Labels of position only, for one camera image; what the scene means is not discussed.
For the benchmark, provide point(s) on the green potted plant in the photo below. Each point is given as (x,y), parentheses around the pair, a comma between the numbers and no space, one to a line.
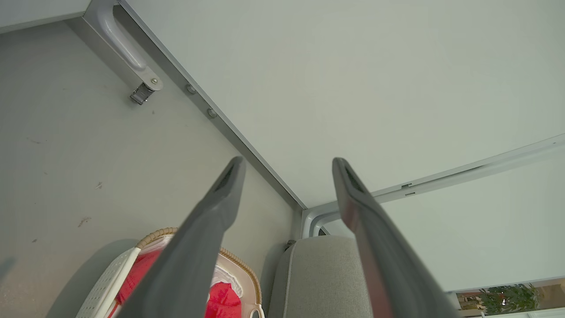
(507,299)

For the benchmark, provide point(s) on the grey fabric sofa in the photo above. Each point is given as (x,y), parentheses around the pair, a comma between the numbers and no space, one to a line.
(318,278)

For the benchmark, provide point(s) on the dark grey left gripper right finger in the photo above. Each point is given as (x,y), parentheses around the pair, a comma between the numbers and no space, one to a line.
(384,256)

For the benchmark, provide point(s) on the white basket liner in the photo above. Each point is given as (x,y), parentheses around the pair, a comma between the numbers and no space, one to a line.
(227,278)

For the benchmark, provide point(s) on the white wicker-rimmed laundry basket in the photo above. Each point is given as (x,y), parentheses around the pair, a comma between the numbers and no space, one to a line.
(103,282)

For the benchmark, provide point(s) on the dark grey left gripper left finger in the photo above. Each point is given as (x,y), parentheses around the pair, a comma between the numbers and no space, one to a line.
(194,256)

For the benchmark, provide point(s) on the red garment with white stripes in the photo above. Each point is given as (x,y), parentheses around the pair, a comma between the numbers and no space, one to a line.
(223,302)

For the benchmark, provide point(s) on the grey partition frame rail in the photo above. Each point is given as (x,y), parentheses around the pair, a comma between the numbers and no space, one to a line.
(463,172)
(220,119)

